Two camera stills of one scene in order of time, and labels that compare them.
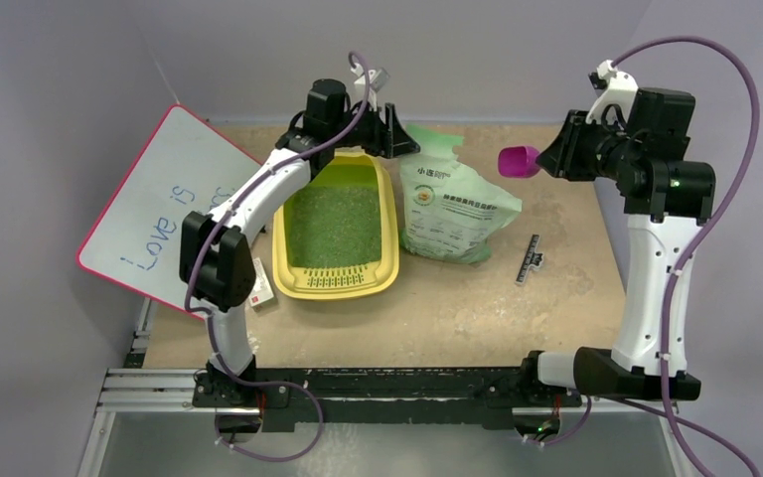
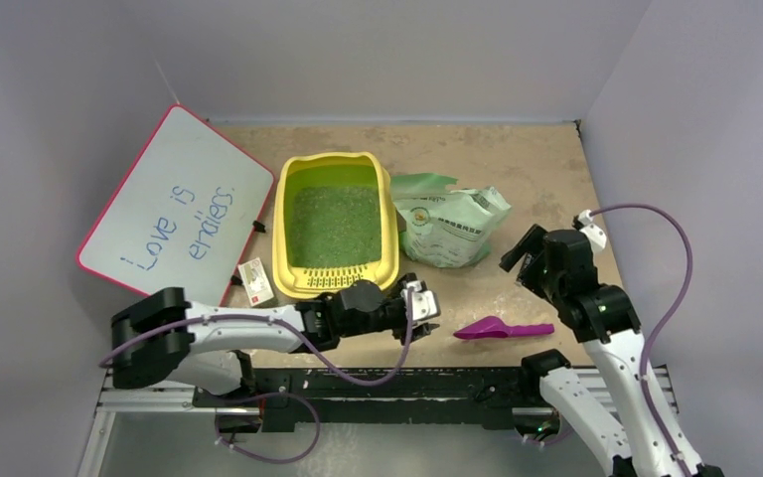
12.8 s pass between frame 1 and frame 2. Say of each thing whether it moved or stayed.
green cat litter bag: moved
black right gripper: moved
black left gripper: moved
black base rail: stayed
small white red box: stayed
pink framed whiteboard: stayed
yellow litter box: stayed
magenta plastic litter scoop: moved
